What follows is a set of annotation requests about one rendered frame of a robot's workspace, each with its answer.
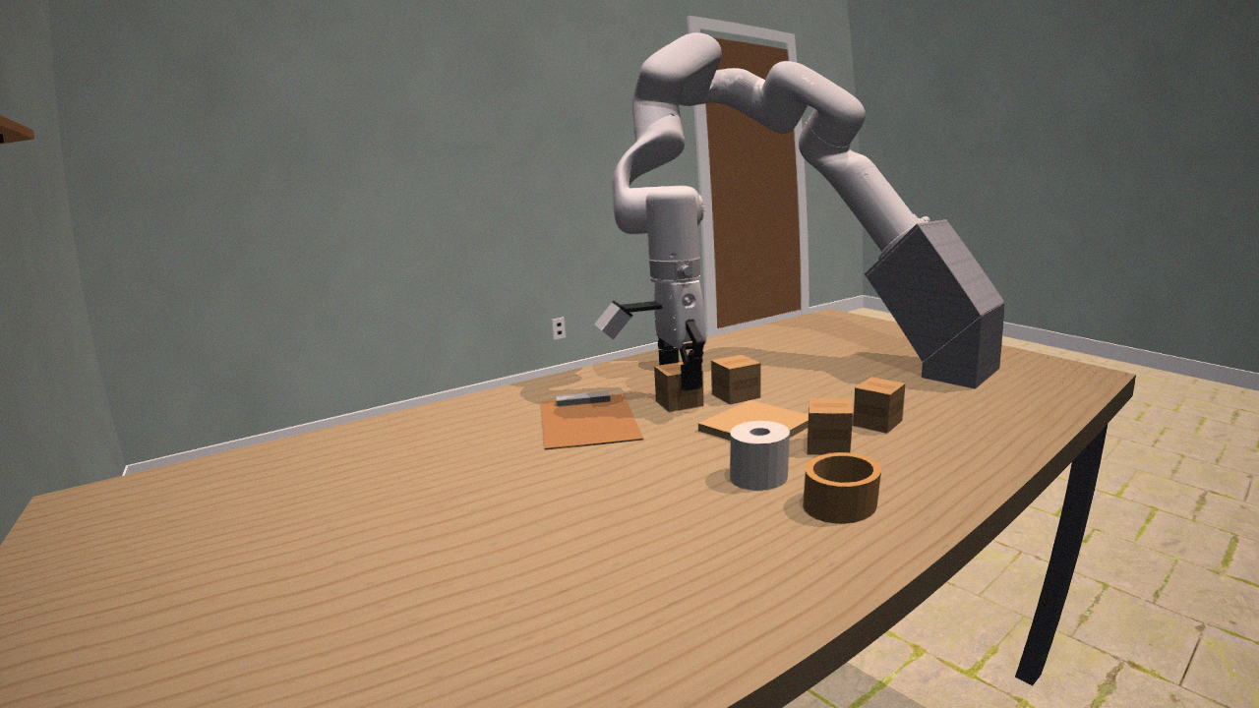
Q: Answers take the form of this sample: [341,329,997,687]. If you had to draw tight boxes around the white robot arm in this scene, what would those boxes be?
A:
[613,33,930,280]

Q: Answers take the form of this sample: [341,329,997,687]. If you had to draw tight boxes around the brown cube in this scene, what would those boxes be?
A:
[653,362,704,412]
[711,355,760,404]
[808,398,854,455]
[854,377,905,435]

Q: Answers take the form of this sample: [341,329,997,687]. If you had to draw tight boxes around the tan square wooden board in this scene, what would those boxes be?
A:
[697,401,810,441]

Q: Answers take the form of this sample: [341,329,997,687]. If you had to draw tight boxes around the brown clipboard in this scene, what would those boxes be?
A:
[541,391,643,450]

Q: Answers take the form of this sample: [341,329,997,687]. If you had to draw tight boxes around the grey cylinder with white top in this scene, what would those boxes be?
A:
[730,421,789,491]

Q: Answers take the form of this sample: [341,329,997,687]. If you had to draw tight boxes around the dark brown open cylinder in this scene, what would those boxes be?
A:
[803,452,881,524]

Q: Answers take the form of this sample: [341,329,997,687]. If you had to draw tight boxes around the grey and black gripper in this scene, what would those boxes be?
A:
[650,276,706,391]

